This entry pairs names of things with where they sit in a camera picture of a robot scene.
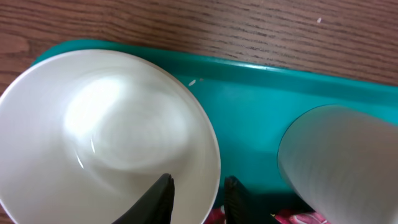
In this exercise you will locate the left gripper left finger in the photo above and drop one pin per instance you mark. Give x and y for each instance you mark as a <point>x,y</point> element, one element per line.
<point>155,206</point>

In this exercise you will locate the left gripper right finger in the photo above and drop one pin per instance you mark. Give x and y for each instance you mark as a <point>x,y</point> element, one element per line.
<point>241,207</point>

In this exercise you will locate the white bowl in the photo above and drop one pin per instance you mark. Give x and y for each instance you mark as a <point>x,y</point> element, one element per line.
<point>84,134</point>

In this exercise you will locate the crumpled foil wrapper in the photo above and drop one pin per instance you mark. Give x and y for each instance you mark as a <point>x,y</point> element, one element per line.
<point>218,216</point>

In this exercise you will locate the teal plastic tray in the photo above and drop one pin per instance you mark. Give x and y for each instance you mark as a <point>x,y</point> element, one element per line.
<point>250,106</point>

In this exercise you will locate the white paper cup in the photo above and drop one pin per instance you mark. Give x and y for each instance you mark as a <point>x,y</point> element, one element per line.
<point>342,163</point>

